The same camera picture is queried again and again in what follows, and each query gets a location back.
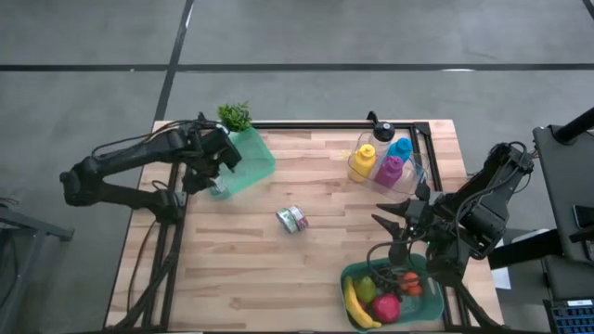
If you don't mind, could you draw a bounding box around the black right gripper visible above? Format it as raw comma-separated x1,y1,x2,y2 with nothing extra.
370,183,447,242

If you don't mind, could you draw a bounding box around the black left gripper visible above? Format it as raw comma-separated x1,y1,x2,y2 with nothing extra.
183,125,242,196

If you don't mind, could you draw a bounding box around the purple plastic bottle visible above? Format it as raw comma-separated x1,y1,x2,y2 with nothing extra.
373,155,405,189

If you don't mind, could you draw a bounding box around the translucent light green bin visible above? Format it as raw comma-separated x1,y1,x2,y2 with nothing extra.
206,125,278,201

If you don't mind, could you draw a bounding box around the yellow plastic bottle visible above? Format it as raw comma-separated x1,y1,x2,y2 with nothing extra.
348,143,377,184

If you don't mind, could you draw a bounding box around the blue plastic bottle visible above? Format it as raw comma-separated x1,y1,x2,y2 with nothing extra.
387,137,415,163

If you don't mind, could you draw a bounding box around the small green potted plant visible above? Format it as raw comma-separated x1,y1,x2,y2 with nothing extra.
216,101,254,134

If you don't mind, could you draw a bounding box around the green apple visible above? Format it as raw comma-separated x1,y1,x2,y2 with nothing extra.
354,276,379,305

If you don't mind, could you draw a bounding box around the clear bottle with black cap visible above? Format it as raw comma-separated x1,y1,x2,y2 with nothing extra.
366,110,398,154

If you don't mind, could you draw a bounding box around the tin can with green label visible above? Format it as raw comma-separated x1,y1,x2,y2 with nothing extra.
275,207,299,235

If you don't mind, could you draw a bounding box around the bright red round toy fruit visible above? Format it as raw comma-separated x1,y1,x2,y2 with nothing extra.
370,292,403,325

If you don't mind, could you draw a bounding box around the yellow toy banana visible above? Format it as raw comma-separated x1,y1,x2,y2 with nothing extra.
342,275,382,330

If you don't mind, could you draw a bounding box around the teal plastic bin with handle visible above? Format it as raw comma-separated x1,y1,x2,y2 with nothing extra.
339,252,446,333

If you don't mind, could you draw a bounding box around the clear plastic bin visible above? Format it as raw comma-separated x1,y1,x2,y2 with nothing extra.
345,127,431,201

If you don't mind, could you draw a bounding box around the white paper sheet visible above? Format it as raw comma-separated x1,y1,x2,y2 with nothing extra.
490,237,512,291

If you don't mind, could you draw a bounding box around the black stand leg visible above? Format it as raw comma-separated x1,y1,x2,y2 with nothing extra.
485,229,565,271

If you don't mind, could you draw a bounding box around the grey metal stand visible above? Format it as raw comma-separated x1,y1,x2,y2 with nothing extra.
0,199,75,334

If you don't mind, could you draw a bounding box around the black smartphone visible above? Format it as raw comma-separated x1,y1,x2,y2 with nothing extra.
573,203,594,231

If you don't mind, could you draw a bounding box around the backlit keyboard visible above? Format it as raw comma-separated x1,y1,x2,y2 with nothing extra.
542,299,594,334

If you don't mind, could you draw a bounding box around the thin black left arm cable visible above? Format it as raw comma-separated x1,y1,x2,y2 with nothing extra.
90,118,219,159

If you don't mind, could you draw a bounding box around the black cable bundle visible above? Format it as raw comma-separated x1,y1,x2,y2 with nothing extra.
452,276,505,333
110,217,183,331

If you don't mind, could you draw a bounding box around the black camera stand pole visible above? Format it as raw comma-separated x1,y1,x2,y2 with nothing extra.
553,106,594,145

